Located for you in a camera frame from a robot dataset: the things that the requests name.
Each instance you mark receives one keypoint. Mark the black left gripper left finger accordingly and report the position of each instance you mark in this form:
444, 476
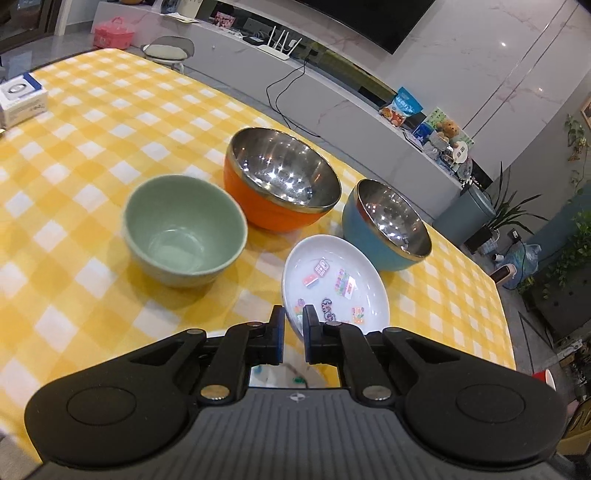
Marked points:
225, 362

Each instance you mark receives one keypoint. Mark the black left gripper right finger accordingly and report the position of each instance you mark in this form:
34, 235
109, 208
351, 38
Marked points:
354, 354

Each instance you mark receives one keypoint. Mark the small white sticker dish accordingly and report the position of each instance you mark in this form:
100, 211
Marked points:
334, 276

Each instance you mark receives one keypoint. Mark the blue steel bowl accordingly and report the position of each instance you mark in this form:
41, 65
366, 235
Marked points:
382, 224

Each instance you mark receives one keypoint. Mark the green ceramic bowl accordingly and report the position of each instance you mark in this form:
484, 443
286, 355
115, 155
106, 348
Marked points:
183, 231

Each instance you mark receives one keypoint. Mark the orange steel bowl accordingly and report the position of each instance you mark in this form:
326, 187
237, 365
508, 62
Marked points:
280, 182

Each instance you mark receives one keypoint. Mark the white Fruity painted plate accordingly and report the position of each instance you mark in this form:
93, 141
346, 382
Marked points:
286, 376

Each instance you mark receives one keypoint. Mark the grey-green trash bin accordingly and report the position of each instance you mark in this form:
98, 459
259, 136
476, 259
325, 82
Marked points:
469, 212

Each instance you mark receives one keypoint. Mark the red mug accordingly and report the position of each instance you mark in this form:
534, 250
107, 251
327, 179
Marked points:
547, 377

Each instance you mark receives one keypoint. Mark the tall leafy floor plant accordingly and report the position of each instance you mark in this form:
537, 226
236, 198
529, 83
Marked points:
507, 212

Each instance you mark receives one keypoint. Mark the brown teddy bear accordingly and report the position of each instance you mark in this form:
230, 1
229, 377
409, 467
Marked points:
448, 130

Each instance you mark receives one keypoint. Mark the white TV cabinet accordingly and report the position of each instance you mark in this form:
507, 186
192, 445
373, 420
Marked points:
332, 114

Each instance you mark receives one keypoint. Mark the blue snack bag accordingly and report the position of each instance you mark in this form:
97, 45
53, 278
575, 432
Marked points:
403, 106

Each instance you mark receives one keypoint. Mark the white wifi router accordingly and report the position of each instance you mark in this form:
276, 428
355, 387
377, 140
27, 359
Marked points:
279, 44

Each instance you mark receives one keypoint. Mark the white blue small box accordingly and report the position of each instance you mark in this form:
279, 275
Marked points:
22, 97

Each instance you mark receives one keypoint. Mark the pink plastic basket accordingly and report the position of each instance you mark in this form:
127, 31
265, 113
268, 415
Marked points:
116, 33

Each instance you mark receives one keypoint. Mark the black wall television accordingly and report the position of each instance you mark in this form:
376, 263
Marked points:
384, 22

